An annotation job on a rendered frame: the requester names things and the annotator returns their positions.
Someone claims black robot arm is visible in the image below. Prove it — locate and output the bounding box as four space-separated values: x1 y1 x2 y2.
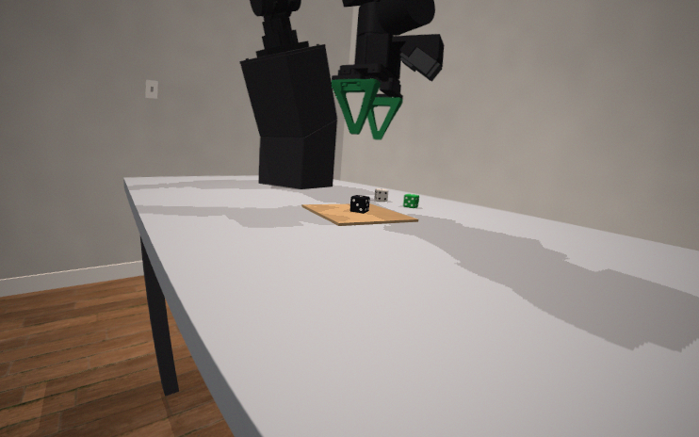
250 0 444 82

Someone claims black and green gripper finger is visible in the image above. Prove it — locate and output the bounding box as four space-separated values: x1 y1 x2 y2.
367 97 403 139
332 78 381 135

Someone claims black die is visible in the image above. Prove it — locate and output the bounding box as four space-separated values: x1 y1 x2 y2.
350 195 370 213

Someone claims white die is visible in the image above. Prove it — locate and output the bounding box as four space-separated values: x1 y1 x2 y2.
374 188 388 202

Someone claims green die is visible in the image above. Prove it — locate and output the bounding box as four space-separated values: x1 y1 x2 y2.
403 194 419 208

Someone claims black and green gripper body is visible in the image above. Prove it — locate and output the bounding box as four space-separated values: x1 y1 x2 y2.
332 32 403 99

